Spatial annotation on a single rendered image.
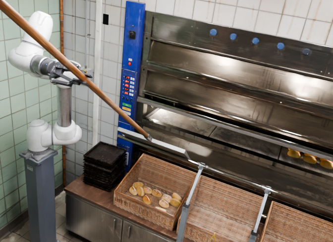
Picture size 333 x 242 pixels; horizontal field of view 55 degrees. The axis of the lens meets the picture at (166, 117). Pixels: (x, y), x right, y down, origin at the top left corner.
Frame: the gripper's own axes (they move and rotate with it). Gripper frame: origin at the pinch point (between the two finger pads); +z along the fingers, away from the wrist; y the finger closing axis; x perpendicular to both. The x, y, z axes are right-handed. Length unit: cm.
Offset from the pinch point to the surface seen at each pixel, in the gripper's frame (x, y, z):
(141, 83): -123, -46, -35
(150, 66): -112, -58, -28
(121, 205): -143, 54, -16
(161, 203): -157, 40, 12
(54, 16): -89, -71, -121
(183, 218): -120, 42, 40
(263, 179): -155, -8, 83
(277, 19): -77, -100, 61
